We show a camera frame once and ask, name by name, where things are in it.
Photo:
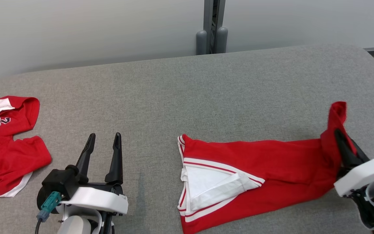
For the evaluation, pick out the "grey double partition post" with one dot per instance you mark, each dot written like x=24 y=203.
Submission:
x=201 y=42

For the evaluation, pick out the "teal left camera connector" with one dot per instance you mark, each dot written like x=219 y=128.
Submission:
x=50 y=203

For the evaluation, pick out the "red Bulls jersey top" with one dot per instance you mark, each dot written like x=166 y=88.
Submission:
x=271 y=162

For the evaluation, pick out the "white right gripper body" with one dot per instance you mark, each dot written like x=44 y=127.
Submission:
x=365 y=175

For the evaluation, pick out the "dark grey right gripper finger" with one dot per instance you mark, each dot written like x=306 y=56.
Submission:
x=345 y=152
x=360 y=155

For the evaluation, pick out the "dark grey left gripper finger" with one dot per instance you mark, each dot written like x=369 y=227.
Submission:
x=115 y=169
x=83 y=169

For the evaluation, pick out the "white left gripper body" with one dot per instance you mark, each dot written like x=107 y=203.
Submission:
x=99 y=200

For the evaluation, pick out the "red Bulls 23 shorts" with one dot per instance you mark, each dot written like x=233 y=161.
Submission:
x=8 y=156

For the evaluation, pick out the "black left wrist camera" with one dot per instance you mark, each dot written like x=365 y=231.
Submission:
x=60 y=182

